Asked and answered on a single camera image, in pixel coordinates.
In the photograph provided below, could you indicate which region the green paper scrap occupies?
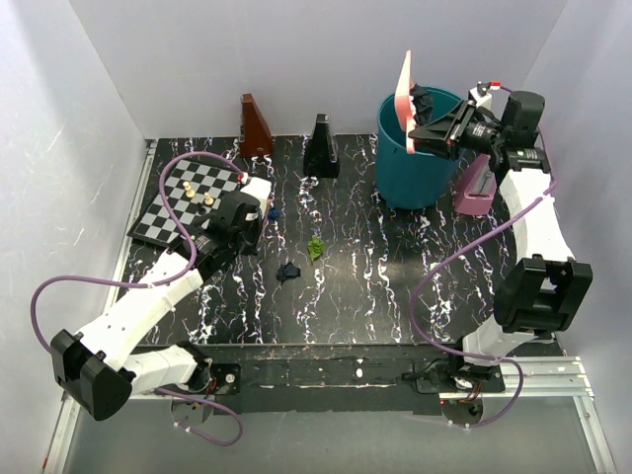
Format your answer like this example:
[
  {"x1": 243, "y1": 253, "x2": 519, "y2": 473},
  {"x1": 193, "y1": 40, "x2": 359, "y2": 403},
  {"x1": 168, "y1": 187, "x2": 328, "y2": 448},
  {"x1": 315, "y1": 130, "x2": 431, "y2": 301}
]
[{"x1": 307, "y1": 235, "x2": 325, "y2": 262}]

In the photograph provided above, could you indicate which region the brown metronome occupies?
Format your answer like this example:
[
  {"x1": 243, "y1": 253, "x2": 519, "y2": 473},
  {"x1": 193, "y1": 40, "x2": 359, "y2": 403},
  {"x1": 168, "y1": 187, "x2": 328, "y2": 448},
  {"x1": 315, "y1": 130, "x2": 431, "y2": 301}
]
[{"x1": 239, "y1": 93, "x2": 274, "y2": 158}]

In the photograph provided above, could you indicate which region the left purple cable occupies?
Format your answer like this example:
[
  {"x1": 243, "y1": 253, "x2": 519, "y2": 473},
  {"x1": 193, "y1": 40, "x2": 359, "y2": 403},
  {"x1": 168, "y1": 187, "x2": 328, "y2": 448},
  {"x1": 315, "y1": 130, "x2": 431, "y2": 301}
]
[{"x1": 30, "y1": 152, "x2": 248, "y2": 447}]

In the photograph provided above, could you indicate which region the black paper scrap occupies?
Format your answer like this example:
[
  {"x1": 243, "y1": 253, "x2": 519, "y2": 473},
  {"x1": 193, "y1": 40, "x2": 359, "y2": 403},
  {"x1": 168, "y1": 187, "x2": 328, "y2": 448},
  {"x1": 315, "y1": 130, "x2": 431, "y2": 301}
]
[{"x1": 410, "y1": 84, "x2": 435, "y2": 126}]

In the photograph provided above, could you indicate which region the dark grey paper scrap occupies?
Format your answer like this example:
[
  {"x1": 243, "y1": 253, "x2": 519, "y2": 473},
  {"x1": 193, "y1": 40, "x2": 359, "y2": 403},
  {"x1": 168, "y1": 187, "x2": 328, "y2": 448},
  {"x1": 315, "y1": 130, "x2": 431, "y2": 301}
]
[{"x1": 276, "y1": 262, "x2": 301, "y2": 283}]

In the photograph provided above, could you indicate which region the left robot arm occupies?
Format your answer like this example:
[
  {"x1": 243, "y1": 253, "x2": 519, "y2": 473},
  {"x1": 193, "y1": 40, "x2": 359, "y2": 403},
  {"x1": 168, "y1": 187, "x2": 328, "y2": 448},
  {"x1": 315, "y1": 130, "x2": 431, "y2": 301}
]
[{"x1": 50, "y1": 186, "x2": 270, "y2": 421}]

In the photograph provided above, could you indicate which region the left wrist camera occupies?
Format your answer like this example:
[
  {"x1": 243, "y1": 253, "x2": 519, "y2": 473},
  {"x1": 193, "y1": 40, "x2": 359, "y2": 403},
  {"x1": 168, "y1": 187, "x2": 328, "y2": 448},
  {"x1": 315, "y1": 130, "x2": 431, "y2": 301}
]
[{"x1": 241, "y1": 177, "x2": 272, "y2": 208}]

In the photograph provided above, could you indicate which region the pink dustpan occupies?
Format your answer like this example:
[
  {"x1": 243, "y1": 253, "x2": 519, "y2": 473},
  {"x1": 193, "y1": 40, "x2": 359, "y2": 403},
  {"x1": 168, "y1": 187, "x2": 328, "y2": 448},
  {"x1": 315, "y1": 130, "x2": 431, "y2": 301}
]
[{"x1": 394, "y1": 49, "x2": 417, "y2": 154}]

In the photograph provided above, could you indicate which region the teal plastic bin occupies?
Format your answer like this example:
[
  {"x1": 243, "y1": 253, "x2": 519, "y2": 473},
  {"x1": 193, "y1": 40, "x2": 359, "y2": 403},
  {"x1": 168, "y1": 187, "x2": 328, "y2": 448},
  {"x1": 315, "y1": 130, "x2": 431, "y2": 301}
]
[{"x1": 375, "y1": 95, "x2": 473, "y2": 210}]

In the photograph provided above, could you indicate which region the black metronome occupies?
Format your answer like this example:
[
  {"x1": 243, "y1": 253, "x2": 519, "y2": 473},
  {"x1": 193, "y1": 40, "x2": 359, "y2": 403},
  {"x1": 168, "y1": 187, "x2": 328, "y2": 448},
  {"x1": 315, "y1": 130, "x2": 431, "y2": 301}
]
[{"x1": 303, "y1": 114, "x2": 340, "y2": 179}]

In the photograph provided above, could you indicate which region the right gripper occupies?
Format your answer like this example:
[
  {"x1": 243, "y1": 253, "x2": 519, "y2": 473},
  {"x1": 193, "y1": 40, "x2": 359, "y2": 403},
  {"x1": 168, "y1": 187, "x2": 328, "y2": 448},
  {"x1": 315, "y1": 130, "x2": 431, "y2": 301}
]
[{"x1": 408, "y1": 100, "x2": 507, "y2": 162}]

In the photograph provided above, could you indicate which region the chessboard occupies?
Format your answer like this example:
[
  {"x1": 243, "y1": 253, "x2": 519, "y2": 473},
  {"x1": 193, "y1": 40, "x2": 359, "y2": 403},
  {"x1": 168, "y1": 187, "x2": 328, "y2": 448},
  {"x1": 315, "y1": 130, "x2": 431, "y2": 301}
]
[{"x1": 128, "y1": 157, "x2": 241, "y2": 247}]

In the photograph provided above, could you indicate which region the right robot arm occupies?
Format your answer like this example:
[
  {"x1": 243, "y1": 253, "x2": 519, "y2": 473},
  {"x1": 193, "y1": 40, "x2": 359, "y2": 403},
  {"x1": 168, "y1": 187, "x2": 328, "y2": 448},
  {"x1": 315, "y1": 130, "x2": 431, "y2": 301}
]
[{"x1": 407, "y1": 82, "x2": 593, "y2": 396}]

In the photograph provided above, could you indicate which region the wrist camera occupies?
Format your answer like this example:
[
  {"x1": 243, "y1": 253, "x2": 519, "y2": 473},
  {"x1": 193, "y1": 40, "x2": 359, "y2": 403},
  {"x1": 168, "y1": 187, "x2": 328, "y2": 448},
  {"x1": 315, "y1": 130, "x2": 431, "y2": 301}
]
[
  {"x1": 241, "y1": 177, "x2": 272, "y2": 208},
  {"x1": 468, "y1": 82, "x2": 495, "y2": 111}
]

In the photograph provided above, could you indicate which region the pink metronome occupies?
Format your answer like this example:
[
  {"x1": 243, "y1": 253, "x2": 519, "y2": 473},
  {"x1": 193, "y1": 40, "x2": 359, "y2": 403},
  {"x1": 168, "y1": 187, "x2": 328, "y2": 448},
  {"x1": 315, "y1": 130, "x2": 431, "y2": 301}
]
[{"x1": 453, "y1": 155, "x2": 497, "y2": 216}]

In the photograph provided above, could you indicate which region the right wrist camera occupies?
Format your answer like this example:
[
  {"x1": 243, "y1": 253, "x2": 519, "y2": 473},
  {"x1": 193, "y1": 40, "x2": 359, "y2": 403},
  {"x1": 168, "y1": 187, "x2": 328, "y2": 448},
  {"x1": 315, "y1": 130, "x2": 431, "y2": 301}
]
[{"x1": 468, "y1": 82, "x2": 495, "y2": 111}]

